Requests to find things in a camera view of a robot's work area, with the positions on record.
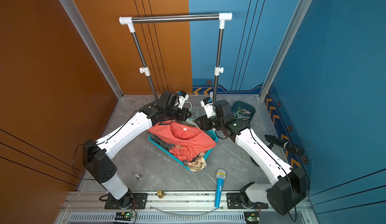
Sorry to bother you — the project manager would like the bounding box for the grey garment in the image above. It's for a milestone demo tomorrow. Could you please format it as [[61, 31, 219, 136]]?
[[150, 134, 175, 152]]

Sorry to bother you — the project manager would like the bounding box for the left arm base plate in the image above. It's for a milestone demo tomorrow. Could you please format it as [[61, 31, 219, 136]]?
[[104, 192, 148, 210]]

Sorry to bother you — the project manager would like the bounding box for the right green circuit board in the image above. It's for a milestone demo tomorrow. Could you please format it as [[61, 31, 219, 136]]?
[[244, 212, 260, 224]]

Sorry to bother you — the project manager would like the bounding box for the small silver metal weight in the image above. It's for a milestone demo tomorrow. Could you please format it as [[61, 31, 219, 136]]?
[[134, 173, 143, 181]]

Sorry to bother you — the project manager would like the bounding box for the red t-shirt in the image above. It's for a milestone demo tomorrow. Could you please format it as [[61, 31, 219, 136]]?
[[148, 121, 216, 162]]

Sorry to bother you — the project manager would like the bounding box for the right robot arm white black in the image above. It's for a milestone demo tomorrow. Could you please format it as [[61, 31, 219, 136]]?
[[196, 97, 309, 216]]

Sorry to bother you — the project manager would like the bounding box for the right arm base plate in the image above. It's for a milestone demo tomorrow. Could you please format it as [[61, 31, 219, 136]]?
[[226, 193, 268, 210]]

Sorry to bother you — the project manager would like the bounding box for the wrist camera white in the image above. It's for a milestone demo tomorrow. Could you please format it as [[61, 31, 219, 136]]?
[[201, 97, 216, 118], [177, 91, 189, 109]]

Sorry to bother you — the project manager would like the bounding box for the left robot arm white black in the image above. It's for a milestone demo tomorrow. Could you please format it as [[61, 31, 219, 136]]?
[[82, 91, 192, 209]]

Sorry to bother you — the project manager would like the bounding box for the light green wire hanger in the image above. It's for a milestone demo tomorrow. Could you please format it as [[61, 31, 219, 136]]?
[[185, 102, 199, 128]]

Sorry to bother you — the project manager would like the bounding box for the aluminium front rail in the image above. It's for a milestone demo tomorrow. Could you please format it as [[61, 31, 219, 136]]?
[[59, 191, 215, 214]]

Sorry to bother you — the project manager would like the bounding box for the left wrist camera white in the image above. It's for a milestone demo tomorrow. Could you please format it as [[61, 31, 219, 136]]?
[[177, 91, 189, 109]]

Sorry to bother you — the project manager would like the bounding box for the left green circuit board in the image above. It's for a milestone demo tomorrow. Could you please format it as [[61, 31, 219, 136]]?
[[114, 212, 136, 223]]

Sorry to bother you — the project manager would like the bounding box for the blue toy microphone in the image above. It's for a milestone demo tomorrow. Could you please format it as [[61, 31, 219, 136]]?
[[215, 169, 226, 208]]

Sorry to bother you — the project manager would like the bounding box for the beige patterned cloth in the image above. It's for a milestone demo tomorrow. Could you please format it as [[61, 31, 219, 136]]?
[[183, 157, 207, 172]]

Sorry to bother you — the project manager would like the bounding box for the small brass weight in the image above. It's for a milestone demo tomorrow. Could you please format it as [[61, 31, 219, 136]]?
[[157, 190, 165, 199]]

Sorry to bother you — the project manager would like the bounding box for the dark teal clothespin bin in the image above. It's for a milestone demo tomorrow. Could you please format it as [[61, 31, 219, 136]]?
[[231, 101, 256, 124]]

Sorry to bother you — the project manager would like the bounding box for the green circuit board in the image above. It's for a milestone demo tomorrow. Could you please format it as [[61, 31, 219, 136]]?
[[244, 212, 260, 224], [114, 212, 136, 223]]

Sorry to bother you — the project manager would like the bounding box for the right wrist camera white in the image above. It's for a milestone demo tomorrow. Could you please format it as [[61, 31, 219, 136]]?
[[201, 97, 216, 118]]

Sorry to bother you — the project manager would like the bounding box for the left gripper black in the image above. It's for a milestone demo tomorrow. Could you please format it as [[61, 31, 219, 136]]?
[[165, 107, 193, 121]]

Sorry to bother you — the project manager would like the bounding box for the metal clothes drying rack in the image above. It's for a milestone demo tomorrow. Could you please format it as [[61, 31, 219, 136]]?
[[119, 12, 233, 96]]

